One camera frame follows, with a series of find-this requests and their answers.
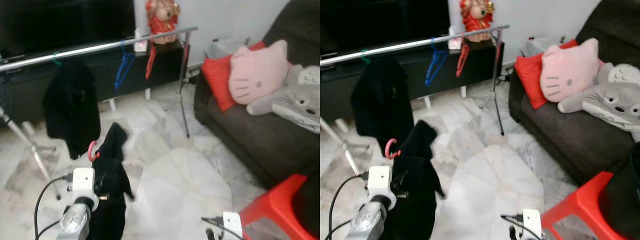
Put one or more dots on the blue plastic hanger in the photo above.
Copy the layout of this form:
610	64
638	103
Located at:
117	80
428	77

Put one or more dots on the black flat TV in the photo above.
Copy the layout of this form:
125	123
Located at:
65	22
380	22

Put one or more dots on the red plastic stool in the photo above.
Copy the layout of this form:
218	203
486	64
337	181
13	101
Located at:
575	205
275	205

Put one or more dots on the red plastic hanger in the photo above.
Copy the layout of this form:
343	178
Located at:
461	65
387	149
149	67
90	150

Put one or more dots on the grey closed-eyed Totoro plush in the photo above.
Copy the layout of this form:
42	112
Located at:
310	75
622	74

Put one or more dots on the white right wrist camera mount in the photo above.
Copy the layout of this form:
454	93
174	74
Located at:
232	225
531	222

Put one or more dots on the grey cloth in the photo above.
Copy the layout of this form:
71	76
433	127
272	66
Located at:
222	47
537	46

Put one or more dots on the black shirt with small logo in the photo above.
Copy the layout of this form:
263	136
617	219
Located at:
70	110
380	105

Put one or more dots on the black garment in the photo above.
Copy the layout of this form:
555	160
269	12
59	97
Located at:
112	180
417	180

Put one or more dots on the red laughing Buddha statue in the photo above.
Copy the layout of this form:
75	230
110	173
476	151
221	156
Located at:
477	19
162	20

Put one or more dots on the black TV console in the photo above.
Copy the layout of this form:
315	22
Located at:
480	67
167	70

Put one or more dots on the white pink tissue box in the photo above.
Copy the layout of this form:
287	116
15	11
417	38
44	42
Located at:
141	46
455	44

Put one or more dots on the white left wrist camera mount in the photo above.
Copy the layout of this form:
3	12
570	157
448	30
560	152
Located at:
82	180
380	177

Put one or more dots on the grey open-eyed Totoro plush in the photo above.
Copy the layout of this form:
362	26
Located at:
610	102
300	102

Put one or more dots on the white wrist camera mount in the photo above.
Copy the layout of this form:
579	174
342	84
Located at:
82	180
531	222
380	177
232	225

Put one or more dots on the green plastic hanger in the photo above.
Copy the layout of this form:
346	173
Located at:
364	59
56	62

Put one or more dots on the dark grey fabric sofa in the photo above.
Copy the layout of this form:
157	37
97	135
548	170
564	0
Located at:
575	140
260	145

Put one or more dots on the pink cat face pillow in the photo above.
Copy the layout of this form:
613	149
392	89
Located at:
260	75
570	72

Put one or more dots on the silver clothes rack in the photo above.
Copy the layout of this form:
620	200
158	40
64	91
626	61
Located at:
415	44
100	48

